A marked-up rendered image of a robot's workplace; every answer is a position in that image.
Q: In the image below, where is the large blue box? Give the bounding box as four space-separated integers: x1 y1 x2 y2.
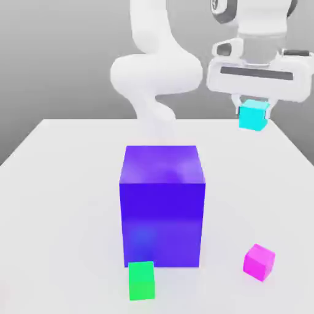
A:
118 145 206 269

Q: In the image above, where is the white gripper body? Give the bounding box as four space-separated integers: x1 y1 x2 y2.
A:
205 53 314 103

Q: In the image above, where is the small cyan cube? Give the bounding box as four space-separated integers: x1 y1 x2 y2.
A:
239 99 270 132

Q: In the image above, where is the small magenta cube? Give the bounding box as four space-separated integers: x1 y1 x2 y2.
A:
242 243 276 282

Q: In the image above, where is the small green cube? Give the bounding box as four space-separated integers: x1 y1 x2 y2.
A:
128 261 156 301

